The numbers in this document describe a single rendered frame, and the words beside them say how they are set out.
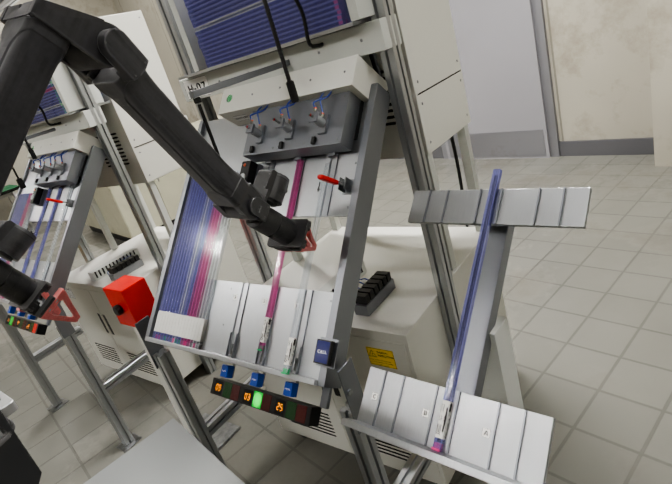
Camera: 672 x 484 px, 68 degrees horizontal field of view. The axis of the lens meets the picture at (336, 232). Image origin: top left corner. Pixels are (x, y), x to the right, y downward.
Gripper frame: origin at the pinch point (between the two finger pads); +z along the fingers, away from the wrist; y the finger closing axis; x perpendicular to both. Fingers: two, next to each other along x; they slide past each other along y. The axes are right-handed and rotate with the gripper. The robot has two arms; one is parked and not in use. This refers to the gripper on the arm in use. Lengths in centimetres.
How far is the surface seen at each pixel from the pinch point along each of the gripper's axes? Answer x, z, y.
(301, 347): 22.8, 3.2, -1.5
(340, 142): -23.3, -6.5, -6.7
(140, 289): 12, 19, 89
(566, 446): 32, 98, -41
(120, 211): -86, 165, 387
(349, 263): 3.1, 1.7, -10.6
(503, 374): 20.6, 10.2, -44.2
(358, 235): -3.9, 2.6, -10.8
